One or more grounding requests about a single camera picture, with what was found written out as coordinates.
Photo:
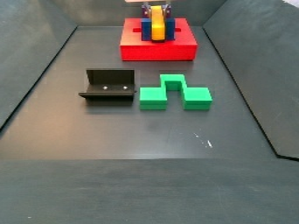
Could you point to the dark blue U block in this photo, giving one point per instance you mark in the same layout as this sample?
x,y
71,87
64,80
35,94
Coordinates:
x,y
147,29

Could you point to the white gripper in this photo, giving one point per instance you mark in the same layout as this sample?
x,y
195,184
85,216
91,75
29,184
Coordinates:
x,y
139,1

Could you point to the black metal bracket holder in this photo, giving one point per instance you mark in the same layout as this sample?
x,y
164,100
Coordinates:
x,y
109,83

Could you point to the yellow long block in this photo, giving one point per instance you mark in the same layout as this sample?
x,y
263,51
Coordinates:
x,y
157,23

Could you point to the red base board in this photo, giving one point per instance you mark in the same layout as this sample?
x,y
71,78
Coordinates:
x,y
171,50

